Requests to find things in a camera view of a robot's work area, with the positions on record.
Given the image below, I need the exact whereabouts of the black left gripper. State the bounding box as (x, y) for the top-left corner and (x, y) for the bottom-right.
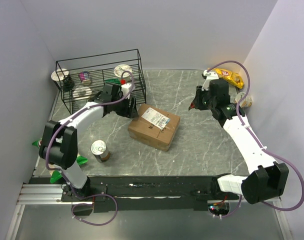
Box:
(112, 93), (139, 119)

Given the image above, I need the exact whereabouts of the brown cardboard express box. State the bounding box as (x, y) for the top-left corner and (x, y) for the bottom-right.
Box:
(127, 103), (181, 152)

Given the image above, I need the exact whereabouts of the red black utility knife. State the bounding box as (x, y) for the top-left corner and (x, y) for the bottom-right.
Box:
(188, 101), (197, 111)

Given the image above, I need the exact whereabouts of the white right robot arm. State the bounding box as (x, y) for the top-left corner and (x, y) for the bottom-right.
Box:
(189, 78), (289, 204)

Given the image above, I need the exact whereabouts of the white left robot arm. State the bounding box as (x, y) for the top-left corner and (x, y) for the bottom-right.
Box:
(39, 82), (138, 201)

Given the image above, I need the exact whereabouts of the green lid canister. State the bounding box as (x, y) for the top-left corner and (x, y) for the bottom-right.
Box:
(104, 78), (121, 86)

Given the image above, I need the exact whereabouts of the yellow Lays chips bag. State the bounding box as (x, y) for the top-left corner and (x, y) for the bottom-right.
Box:
(213, 68), (244, 89)

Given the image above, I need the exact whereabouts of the Chobani yogurt cup in rack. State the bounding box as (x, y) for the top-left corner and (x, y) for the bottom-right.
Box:
(114, 64), (133, 82)

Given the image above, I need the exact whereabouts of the Chobani yogurt cup right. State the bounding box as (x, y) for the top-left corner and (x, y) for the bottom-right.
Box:
(234, 92), (253, 108)

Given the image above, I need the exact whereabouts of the silver tin can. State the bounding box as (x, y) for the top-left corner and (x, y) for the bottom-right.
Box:
(90, 140), (111, 163)

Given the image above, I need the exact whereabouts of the white round container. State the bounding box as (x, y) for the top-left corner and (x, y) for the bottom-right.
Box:
(72, 86), (93, 101)

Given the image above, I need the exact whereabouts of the purple label small cup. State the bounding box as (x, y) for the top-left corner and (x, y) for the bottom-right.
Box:
(78, 71), (92, 85)

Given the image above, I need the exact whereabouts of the black cone object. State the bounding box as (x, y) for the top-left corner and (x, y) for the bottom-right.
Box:
(62, 75), (75, 92)

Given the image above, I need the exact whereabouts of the white paper cup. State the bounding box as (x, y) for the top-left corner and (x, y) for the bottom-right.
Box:
(50, 68), (69, 88)

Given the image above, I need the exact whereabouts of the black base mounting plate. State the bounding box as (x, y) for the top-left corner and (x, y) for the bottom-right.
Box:
(61, 176), (239, 213)

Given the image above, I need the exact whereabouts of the green chips bag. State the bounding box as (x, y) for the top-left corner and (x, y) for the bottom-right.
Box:
(32, 138), (88, 184)

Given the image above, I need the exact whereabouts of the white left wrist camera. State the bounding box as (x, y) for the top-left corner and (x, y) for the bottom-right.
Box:
(120, 79), (132, 99)

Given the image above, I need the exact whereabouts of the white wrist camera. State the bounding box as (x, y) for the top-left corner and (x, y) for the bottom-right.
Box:
(120, 79), (132, 99)
(201, 70), (219, 91)

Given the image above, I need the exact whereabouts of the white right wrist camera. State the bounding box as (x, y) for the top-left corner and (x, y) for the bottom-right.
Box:
(201, 70), (219, 91)

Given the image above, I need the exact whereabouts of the black wire basket rack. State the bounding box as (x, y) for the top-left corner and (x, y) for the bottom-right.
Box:
(54, 49), (147, 114)

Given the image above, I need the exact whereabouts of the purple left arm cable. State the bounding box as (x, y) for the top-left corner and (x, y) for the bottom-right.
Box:
(45, 70), (135, 227)

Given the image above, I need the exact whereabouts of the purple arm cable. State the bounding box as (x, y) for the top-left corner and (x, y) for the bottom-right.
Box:
(45, 70), (135, 227)
(206, 59), (304, 221)

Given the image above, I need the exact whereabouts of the aluminium frame rail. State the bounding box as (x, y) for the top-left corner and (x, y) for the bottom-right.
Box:
(5, 159), (293, 240)

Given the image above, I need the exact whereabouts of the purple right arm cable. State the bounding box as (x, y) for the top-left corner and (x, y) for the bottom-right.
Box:
(206, 59), (304, 221)

